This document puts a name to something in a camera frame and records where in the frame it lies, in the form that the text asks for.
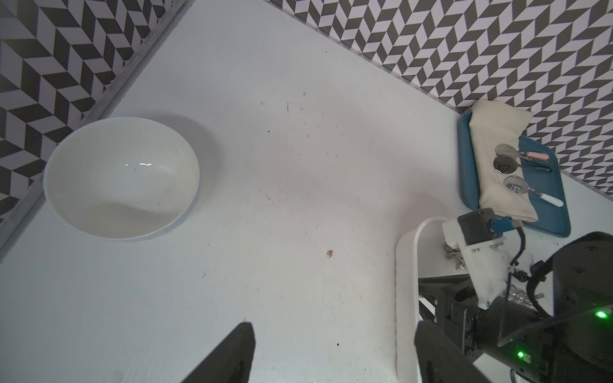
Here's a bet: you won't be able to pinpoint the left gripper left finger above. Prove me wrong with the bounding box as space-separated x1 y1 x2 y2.
182 322 256 383

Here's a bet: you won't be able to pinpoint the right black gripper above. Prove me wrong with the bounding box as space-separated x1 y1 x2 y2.
418 274 612 382

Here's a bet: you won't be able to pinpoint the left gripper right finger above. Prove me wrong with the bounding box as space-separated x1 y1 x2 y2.
414 321 489 383

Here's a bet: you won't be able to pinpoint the white storage box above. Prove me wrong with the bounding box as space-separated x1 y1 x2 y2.
395 217 468 382

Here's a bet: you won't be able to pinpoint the removed silver wing nuts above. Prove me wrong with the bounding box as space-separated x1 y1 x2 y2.
507 284 534 309

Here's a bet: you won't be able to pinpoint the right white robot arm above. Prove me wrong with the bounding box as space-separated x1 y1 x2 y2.
414 232 612 382

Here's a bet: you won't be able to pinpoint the silver wing nut pile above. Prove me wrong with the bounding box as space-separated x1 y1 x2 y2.
443 244 466 271

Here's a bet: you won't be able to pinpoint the teal tray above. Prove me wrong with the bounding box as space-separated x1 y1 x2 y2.
458 112 571 238

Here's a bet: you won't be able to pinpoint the beige cloth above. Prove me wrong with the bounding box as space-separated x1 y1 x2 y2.
469 100 538 223

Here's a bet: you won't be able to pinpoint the white round bowl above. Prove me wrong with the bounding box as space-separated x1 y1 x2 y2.
43 117 201 240

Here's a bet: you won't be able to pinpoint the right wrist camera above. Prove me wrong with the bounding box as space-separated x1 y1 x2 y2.
442 208 523 310

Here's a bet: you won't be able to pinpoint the white handled spoon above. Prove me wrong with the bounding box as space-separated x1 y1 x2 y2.
503 176 564 207

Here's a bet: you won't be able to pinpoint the dark handled spoon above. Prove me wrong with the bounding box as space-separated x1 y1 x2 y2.
493 156 552 174

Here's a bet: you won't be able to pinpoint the pink handled spoon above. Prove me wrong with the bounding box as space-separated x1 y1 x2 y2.
495 144 549 161

